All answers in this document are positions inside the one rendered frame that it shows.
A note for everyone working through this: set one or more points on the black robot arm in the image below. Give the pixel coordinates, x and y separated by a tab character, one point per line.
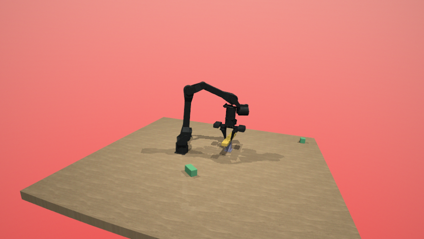
181	145

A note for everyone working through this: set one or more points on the yellow bar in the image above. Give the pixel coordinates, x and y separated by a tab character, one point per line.
227	140

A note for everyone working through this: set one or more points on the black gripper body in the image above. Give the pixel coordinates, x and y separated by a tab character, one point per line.
229	123

